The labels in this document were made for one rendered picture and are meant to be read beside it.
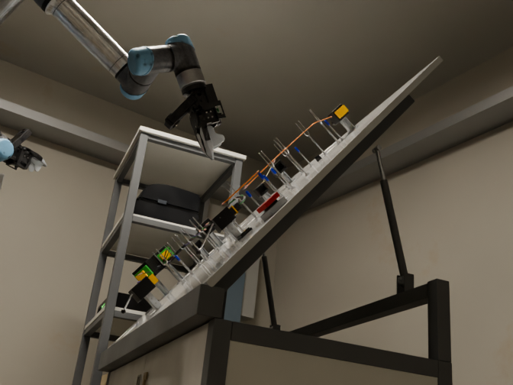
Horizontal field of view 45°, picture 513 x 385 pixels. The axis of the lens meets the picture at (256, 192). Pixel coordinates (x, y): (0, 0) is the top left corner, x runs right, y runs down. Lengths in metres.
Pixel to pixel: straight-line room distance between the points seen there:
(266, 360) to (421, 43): 2.60
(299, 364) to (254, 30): 2.51
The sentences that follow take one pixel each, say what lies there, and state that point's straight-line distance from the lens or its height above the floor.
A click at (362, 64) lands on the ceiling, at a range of 3.80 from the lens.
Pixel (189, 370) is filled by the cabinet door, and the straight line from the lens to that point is 1.43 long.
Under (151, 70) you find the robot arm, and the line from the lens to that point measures 1.75.
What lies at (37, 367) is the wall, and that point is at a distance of 3.92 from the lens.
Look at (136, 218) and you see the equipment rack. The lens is 2.65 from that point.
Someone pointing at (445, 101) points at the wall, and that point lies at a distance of 3.91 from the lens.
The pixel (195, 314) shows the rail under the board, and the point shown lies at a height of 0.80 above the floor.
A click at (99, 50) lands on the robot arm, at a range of 1.87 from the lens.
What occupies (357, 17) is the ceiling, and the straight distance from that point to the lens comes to 3.48.
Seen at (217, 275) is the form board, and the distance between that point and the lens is 1.34.
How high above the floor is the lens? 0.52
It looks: 24 degrees up
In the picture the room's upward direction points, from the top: 6 degrees clockwise
